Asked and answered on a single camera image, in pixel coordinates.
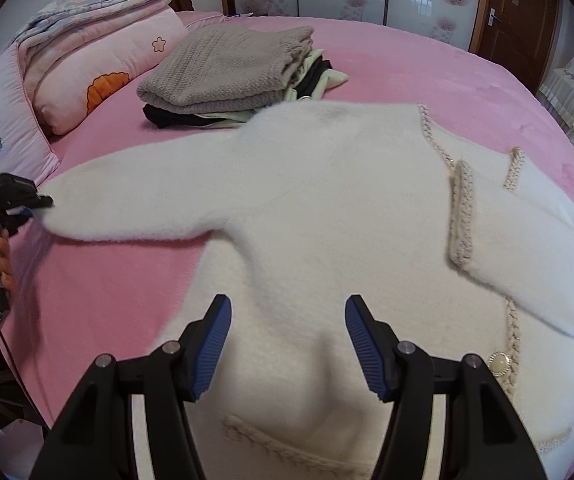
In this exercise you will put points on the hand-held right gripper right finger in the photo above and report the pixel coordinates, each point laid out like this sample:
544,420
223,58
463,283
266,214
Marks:
362,340

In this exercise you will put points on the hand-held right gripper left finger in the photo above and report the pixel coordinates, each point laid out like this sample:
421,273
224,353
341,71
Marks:
212,345

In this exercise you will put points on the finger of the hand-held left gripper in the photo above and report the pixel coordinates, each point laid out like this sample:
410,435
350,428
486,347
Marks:
21,214
22,191

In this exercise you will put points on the white fluffy sweater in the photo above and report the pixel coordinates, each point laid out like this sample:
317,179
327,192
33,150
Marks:
317,200

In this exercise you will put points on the folded black and cream clothes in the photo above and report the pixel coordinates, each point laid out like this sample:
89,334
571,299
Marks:
167,117

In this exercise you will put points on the lilac cartoon print pillow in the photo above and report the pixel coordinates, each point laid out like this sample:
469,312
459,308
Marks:
12,125

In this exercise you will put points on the pink flower pillow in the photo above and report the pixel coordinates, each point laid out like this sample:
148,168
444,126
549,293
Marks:
132,55

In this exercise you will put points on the folded floral quilt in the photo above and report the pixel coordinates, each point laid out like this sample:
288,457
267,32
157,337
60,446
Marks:
92,0

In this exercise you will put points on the grey knit sweater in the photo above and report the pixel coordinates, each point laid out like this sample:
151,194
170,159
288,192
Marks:
227,65

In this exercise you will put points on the pink bed blanket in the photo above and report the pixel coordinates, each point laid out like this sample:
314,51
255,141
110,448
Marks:
392,60

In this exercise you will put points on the brown wooden door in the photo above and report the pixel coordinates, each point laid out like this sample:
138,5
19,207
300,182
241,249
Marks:
517,10

